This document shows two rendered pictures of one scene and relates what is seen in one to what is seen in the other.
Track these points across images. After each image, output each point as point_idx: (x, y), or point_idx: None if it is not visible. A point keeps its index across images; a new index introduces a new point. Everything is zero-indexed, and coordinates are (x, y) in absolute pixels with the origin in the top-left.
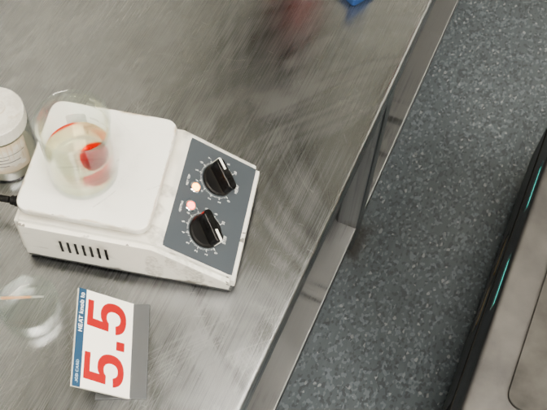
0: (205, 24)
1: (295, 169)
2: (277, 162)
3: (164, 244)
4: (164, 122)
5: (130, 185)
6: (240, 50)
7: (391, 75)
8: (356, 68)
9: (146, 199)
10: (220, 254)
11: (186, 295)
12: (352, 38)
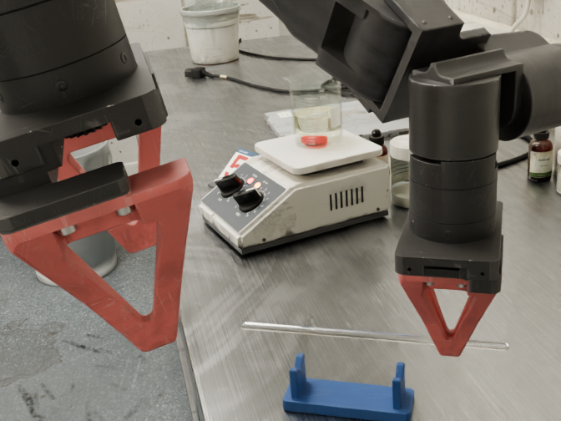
0: (408, 304)
1: (219, 274)
2: (238, 271)
3: (244, 163)
4: (303, 165)
5: (285, 147)
6: (355, 305)
7: (195, 357)
8: (235, 344)
9: (268, 148)
10: (214, 195)
11: None
12: (264, 362)
